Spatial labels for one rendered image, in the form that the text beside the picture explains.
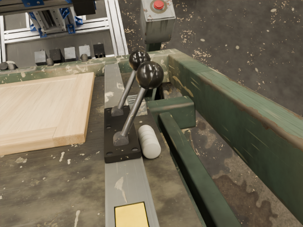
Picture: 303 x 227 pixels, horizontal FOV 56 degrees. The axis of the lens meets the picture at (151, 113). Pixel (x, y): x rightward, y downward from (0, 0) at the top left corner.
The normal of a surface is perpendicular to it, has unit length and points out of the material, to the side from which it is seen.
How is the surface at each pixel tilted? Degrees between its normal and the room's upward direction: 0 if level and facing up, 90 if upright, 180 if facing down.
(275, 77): 0
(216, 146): 0
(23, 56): 0
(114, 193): 52
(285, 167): 90
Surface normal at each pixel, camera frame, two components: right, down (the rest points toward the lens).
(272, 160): -0.98, 0.15
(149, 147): 0.15, 0.34
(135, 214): -0.10, -0.93
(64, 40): 0.06, -0.30
